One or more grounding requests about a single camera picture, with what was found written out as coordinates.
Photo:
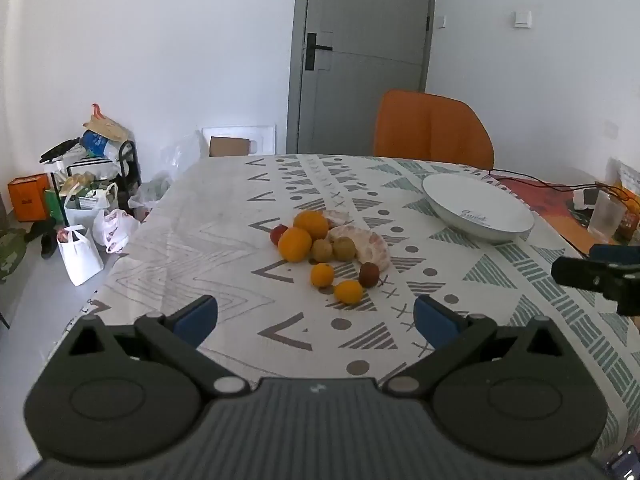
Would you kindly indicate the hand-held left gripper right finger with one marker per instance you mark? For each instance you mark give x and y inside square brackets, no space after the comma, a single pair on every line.
[432,321]

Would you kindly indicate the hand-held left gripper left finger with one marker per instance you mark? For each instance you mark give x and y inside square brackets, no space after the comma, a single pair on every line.
[197,319]

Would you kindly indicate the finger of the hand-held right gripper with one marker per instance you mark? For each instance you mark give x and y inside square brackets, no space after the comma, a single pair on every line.
[575,271]

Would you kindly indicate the dark red round fruit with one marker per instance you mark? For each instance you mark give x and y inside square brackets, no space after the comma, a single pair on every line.
[369,275]

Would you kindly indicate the small orange tangerine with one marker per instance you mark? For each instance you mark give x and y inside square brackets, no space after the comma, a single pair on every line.
[348,291]
[322,275]

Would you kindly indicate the large peeled pomelo piece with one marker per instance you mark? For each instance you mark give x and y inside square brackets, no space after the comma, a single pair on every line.
[372,246]

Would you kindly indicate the green-brown kiwi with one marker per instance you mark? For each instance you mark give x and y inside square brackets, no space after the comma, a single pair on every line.
[322,250]
[344,248]

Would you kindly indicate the small red apple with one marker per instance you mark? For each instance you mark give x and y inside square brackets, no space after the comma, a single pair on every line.
[277,234]

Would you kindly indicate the white plate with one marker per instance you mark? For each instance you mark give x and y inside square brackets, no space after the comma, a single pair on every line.
[475,207]

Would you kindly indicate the large orange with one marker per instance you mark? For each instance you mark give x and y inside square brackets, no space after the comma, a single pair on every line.
[295,245]
[311,224]

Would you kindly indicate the small peeled pomelo piece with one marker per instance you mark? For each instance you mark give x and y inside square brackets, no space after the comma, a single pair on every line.
[339,217]

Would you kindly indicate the translucent plastic cup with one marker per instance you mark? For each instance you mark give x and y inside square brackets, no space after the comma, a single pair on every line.
[603,215]

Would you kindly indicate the orange-red table mat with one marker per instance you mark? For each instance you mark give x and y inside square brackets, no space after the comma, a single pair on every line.
[550,205]

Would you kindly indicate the white power adapter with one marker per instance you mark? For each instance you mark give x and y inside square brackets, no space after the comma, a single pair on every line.
[584,198]

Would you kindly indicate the white red-printed plastic bag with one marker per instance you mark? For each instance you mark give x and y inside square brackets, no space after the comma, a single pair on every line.
[115,229]

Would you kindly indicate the white tote bag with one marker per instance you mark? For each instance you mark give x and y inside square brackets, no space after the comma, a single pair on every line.
[78,259]

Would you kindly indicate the white bag with green items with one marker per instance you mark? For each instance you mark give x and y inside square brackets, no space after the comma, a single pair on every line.
[90,202]

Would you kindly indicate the clear plastic bag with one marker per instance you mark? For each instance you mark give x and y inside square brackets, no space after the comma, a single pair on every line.
[172,160]

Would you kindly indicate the black shoe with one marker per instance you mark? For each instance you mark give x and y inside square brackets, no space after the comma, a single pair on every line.
[47,238]

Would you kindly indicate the black metal rack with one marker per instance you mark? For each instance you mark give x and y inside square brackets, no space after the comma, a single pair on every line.
[128,160]

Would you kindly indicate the cardboard box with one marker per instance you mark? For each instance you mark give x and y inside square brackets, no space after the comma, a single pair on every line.
[229,146]

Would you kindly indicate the orange chair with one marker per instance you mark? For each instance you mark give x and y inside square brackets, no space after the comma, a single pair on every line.
[432,130]

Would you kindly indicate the white foam board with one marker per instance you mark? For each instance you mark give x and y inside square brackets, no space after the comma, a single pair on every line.
[262,137]

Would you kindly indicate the camouflage cloth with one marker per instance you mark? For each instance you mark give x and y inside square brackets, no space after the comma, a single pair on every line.
[11,252]

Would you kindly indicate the blue and white bag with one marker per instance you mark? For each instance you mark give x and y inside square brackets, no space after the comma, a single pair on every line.
[97,144]

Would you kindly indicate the orange box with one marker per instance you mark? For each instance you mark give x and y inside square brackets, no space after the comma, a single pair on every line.
[27,196]

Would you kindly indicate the brown paper bag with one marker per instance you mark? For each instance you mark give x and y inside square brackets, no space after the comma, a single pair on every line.
[103,124]

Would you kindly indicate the grey door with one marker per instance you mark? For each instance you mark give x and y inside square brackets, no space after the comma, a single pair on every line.
[360,55]

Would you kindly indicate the white light switch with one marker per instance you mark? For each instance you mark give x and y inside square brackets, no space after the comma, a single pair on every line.
[522,18]

